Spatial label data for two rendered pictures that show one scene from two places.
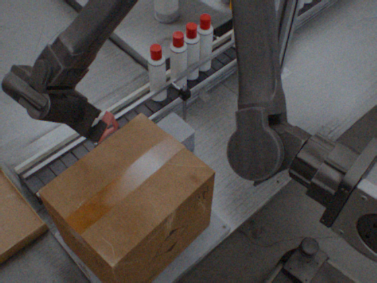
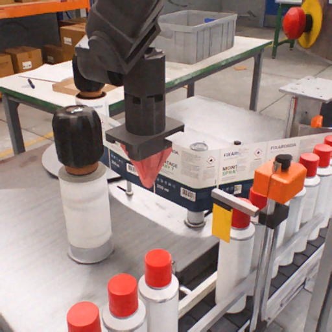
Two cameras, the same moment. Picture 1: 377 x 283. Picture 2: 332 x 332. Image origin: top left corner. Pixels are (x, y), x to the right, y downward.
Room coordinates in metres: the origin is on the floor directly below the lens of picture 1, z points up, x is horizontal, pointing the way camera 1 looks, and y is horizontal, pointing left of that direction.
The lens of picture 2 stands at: (0.73, -0.04, 1.41)
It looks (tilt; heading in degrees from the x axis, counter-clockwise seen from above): 29 degrees down; 358
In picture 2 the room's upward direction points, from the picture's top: straight up
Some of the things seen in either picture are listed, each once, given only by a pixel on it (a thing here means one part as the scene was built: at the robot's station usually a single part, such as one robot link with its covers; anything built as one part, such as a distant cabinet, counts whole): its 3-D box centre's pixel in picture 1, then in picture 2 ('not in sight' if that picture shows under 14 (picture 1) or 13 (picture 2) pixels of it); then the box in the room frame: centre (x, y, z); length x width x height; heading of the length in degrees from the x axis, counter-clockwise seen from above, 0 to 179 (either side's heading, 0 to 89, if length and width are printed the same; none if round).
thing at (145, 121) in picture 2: not in sight; (145, 115); (1.24, -0.03, 1.21); 0.10 x 0.07 x 0.07; 134
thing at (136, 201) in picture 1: (133, 209); not in sight; (0.50, 0.13, 0.99); 0.30 x 0.24 x 0.27; 137
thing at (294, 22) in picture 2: not in sight; (297, 23); (1.24, -0.22, 1.33); 0.04 x 0.03 x 0.04; 8
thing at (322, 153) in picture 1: (328, 170); not in sight; (0.33, -0.19, 1.45); 0.09 x 0.08 x 0.12; 141
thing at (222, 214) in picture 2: not in sight; (221, 220); (1.14, -0.13, 1.09); 0.03 x 0.01 x 0.06; 43
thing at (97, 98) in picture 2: not in sight; (92, 106); (1.75, 0.13, 1.04); 0.09 x 0.09 x 0.29
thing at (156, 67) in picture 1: (157, 73); not in sight; (0.95, 0.10, 0.98); 0.05 x 0.05 x 0.20
